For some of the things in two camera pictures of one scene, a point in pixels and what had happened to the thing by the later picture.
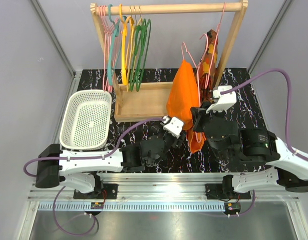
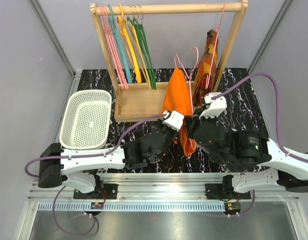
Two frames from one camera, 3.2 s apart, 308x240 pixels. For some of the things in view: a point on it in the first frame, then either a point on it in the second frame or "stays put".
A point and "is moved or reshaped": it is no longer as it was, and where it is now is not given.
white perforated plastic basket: [86, 120] stays put
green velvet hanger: [139, 31] -> [140, 33]
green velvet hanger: [145, 28] -> [147, 48]
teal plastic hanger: [112, 47] -> [119, 45]
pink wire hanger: [215, 36] stays put
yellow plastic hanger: [123, 35] -> [124, 31]
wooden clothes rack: [137, 101] stays put
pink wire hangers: [109, 27] -> [103, 11]
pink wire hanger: [197, 68] is moved or reshaped
